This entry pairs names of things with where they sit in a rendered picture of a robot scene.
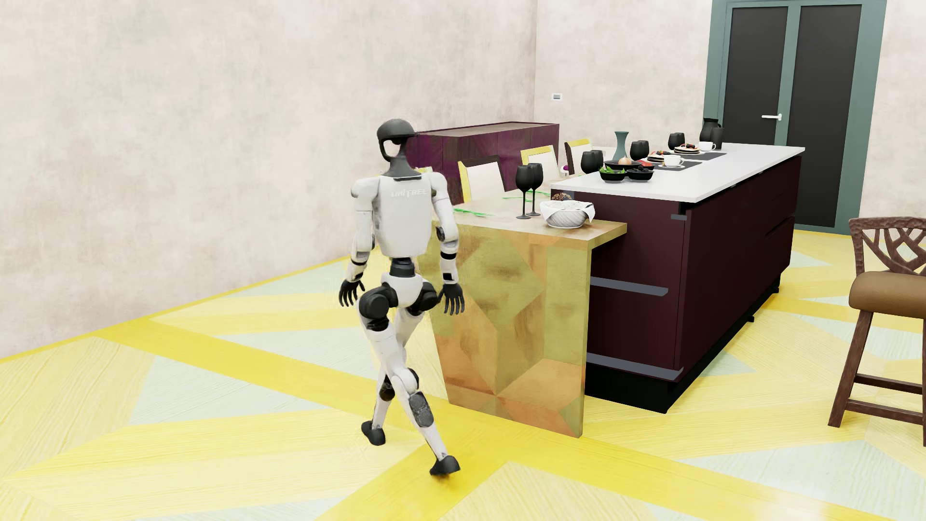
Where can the teal ceramic vase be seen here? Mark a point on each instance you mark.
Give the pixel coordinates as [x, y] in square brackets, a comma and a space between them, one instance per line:
[621, 146]

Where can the right robot leg, white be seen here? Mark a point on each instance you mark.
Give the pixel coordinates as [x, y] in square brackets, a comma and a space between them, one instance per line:
[385, 394]

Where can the robot leg, white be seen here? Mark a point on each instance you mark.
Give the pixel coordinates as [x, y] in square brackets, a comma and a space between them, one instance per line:
[405, 383]
[385, 394]

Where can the wooden faceted bar table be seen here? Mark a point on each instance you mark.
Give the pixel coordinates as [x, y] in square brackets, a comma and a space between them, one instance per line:
[521, 304]

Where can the green cutlery piece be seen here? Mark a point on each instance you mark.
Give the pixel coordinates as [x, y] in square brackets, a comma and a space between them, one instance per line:
[470, 211]

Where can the black pitcher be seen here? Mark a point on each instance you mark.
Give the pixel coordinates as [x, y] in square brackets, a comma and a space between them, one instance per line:
[710, 131]

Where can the black cup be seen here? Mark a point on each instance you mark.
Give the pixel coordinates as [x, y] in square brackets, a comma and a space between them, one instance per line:
[591, 160]
[639, 150]
[676, 140]

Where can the left robot leg, white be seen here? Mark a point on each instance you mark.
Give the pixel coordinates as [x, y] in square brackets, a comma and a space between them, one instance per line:
[405, 383]

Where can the small bowl of dark food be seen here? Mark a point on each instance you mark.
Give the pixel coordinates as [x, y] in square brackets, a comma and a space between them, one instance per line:
[562, 196]

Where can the black bowl of red food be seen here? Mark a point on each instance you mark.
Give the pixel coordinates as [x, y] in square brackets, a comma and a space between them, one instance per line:
[641, 172]

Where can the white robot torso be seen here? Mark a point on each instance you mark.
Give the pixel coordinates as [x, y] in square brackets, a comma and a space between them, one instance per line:
[404, 213]

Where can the robot head, black visor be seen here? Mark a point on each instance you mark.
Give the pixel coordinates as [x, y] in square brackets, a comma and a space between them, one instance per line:
[396, 136]

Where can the dark grey placemat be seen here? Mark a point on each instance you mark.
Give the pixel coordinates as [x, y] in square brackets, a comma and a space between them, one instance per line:
[676, 165]
[705, 154]

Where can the yellow white dining chair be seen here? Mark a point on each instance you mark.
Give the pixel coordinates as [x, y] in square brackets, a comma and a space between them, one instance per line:
[483, 179]
[541, 160]
[576, 153]

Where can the black wine glass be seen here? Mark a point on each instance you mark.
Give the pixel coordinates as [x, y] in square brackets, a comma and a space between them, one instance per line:
[536, 181]
[524, 184]

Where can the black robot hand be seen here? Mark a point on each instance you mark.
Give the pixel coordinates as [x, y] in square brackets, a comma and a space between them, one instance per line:
[453, 297]
[351, 292]

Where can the maroon sideboard cabinet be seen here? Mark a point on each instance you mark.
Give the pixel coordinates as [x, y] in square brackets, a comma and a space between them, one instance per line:
[481, 148]

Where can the black bowl of salad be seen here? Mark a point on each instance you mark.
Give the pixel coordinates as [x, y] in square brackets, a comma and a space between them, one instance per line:
[612, 174]

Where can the brown carved wooden chair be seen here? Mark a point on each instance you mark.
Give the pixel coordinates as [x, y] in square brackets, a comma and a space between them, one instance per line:
[886, 304]

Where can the plate of food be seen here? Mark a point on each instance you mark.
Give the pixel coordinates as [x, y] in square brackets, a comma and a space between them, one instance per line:
[686, 149]
[657, 156]

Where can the dark maroon kitchen island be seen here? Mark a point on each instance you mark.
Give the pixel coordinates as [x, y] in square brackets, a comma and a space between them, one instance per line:
[687, 253]

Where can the white wicker bread basket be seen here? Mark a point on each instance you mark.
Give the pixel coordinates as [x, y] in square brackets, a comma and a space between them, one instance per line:
[567, 213]

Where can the teal framed double door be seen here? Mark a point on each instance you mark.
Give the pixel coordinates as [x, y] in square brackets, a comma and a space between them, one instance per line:
[796, 101]

